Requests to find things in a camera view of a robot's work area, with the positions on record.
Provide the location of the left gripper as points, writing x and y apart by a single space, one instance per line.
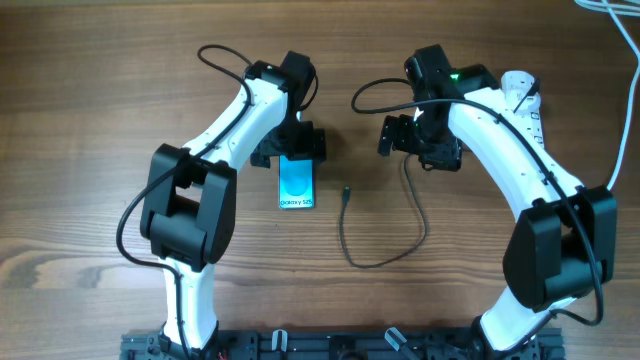
310 145

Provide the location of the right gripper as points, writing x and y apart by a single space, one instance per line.
446 157

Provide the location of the turquoise screen smartphone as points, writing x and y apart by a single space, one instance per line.
296 184

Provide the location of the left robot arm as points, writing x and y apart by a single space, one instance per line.
189 214

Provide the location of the white usb charger plug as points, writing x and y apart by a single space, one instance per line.
522 104

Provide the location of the white power strip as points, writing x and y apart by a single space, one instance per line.
516 79

